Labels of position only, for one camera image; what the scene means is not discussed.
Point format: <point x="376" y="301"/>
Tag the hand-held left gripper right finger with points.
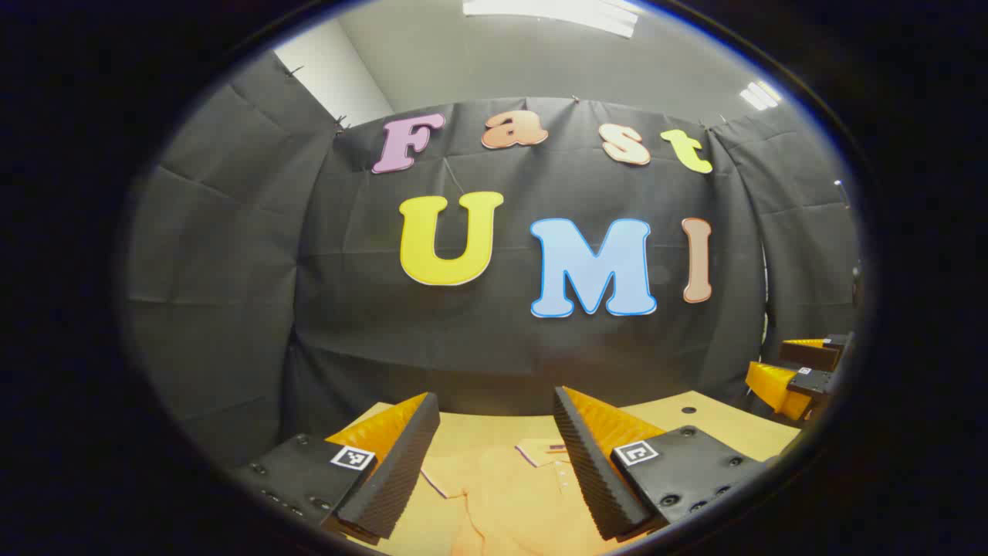
<point x="590" y="479"/>

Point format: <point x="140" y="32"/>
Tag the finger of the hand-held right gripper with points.
<point x="772" y="386"/>
<point x="810" y="357"/>

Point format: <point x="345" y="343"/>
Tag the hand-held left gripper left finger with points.
<point x="394" y="479"/>

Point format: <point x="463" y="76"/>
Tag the orange T-shirt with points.
<point x="502" y="502"/>

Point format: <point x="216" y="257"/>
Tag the long ceiling light panel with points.
<point x="556" y="11"/>

